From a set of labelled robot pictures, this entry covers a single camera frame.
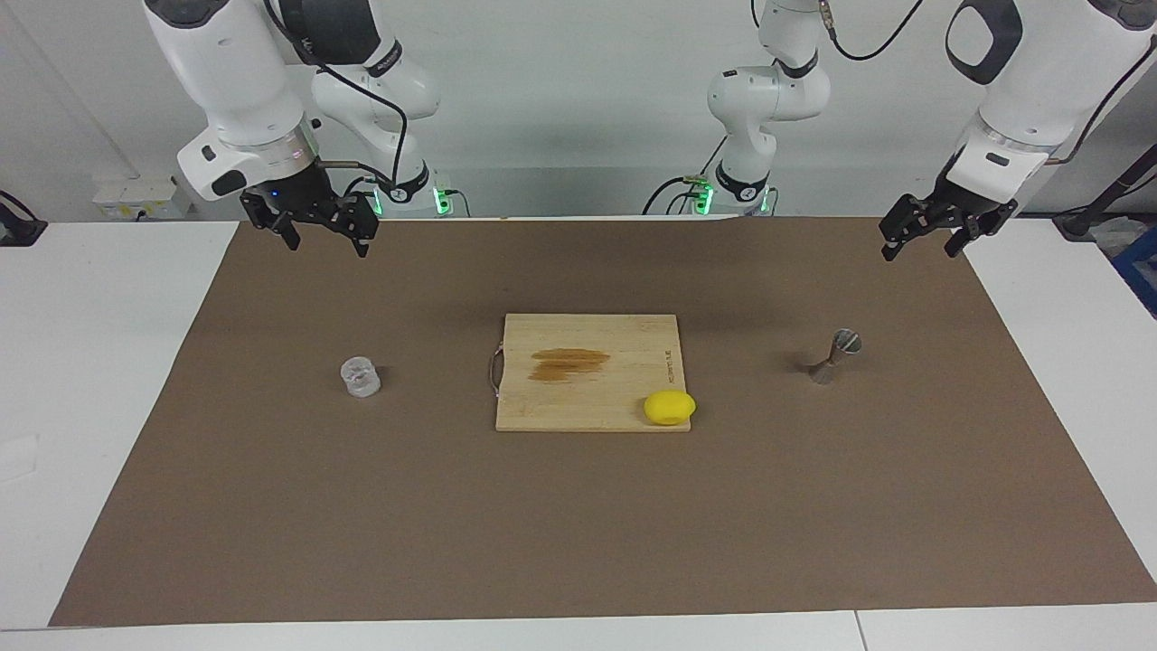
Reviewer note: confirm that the wooden cutting board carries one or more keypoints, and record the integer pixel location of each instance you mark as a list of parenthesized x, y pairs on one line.
[(587, 407)]

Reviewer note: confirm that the brown table mat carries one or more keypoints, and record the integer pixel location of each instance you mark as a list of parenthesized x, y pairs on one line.
[(578, 524)]

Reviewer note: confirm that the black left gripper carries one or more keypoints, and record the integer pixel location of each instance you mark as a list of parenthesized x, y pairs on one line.
[(972, 203)]

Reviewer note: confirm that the small clear glass cup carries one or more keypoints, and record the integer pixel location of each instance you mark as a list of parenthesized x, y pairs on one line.
[(360, 378)]

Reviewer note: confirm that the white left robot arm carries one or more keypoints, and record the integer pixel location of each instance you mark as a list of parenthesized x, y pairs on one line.
[(1039, 81)]

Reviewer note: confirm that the yellow lemon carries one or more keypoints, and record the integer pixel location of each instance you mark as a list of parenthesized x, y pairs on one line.
[(669, 408)]

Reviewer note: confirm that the steel cocktail jigger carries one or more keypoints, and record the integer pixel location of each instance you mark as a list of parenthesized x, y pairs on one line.
[(846, 342)]

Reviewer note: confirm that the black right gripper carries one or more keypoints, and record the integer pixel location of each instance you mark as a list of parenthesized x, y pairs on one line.
[(294, 194)]

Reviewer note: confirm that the black stand leg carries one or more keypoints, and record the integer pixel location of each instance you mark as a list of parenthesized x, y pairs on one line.
[(1080, 221)]

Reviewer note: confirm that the white wall socket box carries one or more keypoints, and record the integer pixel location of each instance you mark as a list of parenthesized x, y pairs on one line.
[(136, 194)]

